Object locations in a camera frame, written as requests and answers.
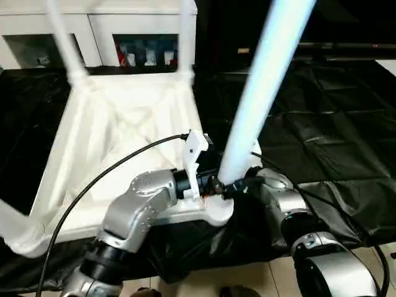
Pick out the white upturned plastic table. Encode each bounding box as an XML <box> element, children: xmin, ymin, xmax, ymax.
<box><xmin>6</xmin><ymin>69</ymin><xmax>236</xmax><ymax>257</ymax></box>

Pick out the white plastic table leg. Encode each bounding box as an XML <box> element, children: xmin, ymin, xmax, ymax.
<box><xmin>177</xmin><ymin>0</ymin><xmax>196</xmax><ymax>78</ymax></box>
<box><xmin>0</xmin><ymin>199</ymin><xmax>49</xmax><ymax>256</ymax></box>
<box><xmin>217</xmin><ymin>0</ymin><xmax>317</xmax><ymax>186</ymax></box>
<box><xmin>45</xmin><ymin>0</ymin><xmax>90</xmax><ymax>87</ymax></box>

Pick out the black work mat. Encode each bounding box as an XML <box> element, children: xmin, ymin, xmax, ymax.
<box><xmin>0</xmin><ymin>59</ymin><xmax>396</xmax><ymax>291</ymax></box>

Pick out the black case with yellow label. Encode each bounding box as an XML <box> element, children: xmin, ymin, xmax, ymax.
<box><xmin>197</xmin><ymin>0</ymin><xmax>396</xmax><ymax>62</ymax></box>

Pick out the white glass-door cabinet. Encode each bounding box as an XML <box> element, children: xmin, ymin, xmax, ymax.
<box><xmin>0</xmin><ymin>0</ymin><xmax>199</xmax><ymax>70</ymax></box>

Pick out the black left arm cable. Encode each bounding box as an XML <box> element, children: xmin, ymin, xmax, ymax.
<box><xmin>36</xmin><ymin>133</ymin><xmax>191</xmax><ymax>297</ymax></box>

